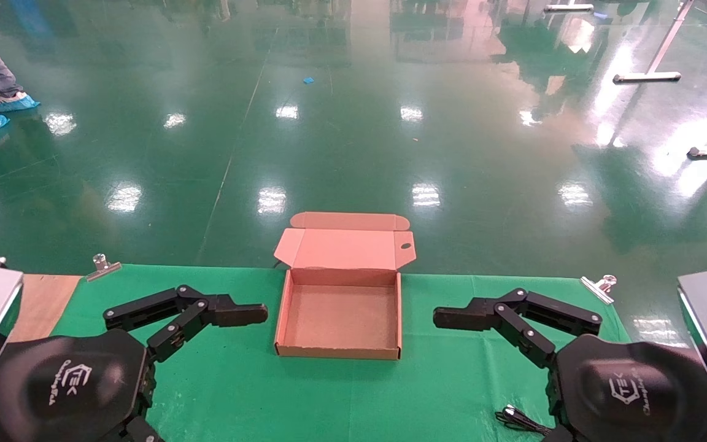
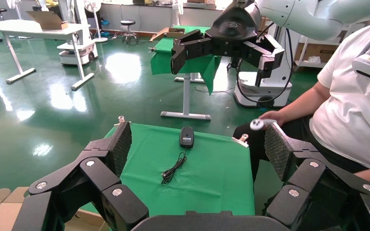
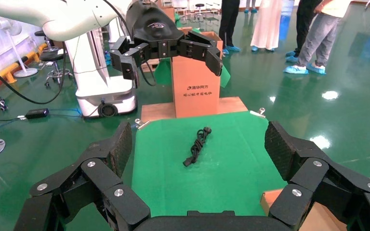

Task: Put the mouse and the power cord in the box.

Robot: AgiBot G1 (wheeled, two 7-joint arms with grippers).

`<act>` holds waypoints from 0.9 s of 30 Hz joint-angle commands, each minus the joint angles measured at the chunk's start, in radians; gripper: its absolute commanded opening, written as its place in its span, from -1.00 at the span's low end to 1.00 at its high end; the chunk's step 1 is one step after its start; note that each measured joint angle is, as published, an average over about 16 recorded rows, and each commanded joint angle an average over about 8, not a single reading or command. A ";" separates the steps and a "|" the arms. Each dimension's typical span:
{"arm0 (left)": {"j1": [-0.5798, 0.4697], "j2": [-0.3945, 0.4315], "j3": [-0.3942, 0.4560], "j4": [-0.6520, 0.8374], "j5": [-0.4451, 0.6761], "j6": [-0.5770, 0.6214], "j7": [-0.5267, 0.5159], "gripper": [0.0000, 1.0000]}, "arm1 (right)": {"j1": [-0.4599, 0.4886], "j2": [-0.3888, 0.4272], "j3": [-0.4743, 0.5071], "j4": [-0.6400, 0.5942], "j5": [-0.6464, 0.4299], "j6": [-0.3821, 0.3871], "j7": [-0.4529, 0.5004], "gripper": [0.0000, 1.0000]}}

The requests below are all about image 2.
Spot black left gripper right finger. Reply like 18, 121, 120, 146
264, 122, 370, 231

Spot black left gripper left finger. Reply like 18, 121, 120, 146
12, 121, 149, 231

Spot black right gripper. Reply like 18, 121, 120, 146
171, 0, 285, 87

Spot white handheld remote controller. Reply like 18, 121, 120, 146
250, 118, 278, 131

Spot black wired computer mouse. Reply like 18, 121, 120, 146
161, 126, 195, 186

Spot brown cardboard mailer box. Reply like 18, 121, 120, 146
0, 187, 111, 231

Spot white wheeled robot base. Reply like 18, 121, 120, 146
234, 24, 297, 108
57, 0, 98, 66

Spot person right forearm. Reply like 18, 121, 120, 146
279, 81, 332, 127

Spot large open cardboard box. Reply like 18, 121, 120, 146
26, 10, 69, 31

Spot person right hand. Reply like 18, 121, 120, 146
259, 110, 288, 128

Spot silver metal clamp clip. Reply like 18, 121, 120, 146
231, 134, 250, 148
114, 115, 132, 127

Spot flat cardboard pieces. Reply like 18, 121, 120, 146
149, 27, 185, 42

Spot green table cloth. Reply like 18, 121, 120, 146
80, 122, 256, 218

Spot person in white T-shirt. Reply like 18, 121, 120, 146
233, 16, 370, 205

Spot white storage shelf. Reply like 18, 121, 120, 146
295, 25, 357, 69

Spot brown cardboard carton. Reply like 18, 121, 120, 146
296, 43, 341, 64

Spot white desk with white legs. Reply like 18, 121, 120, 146
0, 19, 95, 92

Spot white T-foot table frame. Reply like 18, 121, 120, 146
160, 72, 212, 121

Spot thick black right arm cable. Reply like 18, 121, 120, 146
236, 28, 294, 104

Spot white pedestal fan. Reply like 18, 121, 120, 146
84, 0, 108, 44
5, 0, 24, 20

